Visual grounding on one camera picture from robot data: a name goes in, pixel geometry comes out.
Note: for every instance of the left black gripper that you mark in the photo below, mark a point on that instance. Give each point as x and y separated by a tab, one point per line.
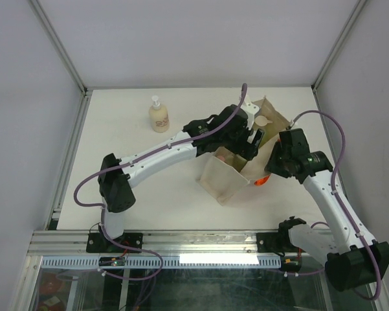
245	149

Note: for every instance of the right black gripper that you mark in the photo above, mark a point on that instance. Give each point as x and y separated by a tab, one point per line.
271	165

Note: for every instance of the beige canvas bag orange handles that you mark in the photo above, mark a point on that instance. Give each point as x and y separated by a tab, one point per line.
223	179

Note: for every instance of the cream pump lotion bottle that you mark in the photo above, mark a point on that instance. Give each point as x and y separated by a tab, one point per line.
158	113

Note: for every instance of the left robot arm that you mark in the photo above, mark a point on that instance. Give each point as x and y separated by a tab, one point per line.
231	129

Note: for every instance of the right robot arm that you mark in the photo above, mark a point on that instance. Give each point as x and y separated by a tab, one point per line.
351	256

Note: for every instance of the green bottle beige cap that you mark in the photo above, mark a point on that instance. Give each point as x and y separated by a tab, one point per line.
267	126

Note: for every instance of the black connector box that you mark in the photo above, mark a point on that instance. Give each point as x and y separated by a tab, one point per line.
292	265

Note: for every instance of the small electronics board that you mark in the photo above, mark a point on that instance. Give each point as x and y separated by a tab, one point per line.
112	261

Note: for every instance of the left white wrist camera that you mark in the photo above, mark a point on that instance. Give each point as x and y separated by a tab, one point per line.
250	109

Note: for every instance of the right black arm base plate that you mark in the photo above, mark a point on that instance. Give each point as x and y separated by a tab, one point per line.
275	242

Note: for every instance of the aluminium mounting rail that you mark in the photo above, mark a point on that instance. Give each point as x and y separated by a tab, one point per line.
168	242

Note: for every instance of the grey slotted cable duct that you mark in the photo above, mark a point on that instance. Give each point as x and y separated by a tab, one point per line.
188	261

